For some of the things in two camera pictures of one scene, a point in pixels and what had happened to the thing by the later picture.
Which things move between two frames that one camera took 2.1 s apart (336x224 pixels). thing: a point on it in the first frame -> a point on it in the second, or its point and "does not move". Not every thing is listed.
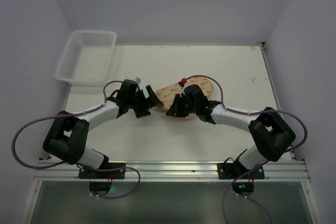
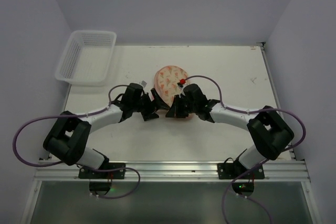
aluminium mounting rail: [55, 170] does not move
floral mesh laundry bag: [167, 94] -> [165, 83]
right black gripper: [182, 106] does not move
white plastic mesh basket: [86, 57] does not move
